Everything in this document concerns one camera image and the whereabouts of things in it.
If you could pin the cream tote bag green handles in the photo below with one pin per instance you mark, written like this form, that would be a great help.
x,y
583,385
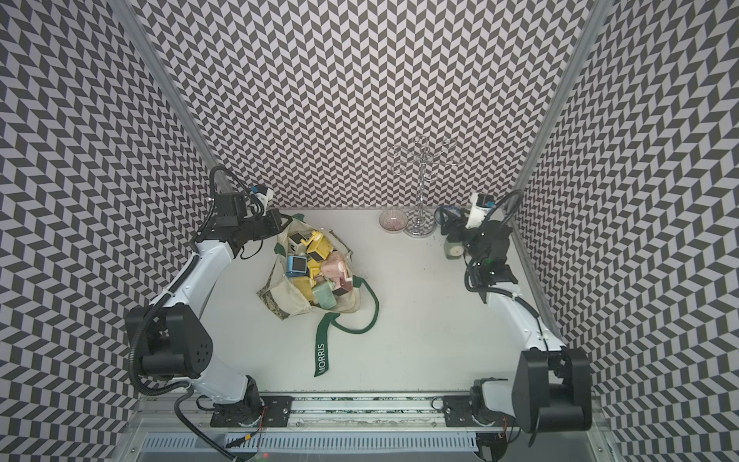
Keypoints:
x,y
288,297

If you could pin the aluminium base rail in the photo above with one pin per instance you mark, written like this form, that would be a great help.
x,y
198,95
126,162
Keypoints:
x,y
351,426

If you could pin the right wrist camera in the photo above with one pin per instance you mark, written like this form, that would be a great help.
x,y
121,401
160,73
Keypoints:
x,y
481,205

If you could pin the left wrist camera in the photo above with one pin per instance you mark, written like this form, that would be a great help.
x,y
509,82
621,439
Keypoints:
x,y
231,209

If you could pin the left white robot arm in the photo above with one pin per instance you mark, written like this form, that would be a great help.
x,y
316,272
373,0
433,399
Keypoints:
x,y
170,349

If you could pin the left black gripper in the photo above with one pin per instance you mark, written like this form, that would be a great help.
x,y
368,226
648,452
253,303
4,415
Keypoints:
x,y
272,216

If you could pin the clear glass mug tree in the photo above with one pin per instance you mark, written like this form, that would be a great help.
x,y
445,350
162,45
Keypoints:
x,y
422,155

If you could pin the green pencil sharpener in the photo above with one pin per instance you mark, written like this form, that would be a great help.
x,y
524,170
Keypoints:
x,y
453,249

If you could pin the yellow pencil sharpener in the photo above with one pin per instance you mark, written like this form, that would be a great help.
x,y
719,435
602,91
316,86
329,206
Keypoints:
x,y
318,246

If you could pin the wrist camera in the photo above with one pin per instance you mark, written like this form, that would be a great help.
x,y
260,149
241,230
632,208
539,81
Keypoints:
x,y
481,205
231,209

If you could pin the pink ceramic bowl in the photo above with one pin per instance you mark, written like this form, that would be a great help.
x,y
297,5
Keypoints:
x,y
393,221

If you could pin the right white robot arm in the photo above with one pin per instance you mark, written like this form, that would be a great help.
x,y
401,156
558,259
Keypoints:
x,y
551,389

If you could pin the pink pencil sharpener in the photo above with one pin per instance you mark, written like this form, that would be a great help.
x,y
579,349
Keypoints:
x,y
335,269

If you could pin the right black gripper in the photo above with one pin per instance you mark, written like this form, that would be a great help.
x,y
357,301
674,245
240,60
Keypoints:
x,y
457,224

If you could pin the blue pencil sharpener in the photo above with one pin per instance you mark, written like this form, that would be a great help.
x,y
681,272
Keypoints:
x,y
297,266

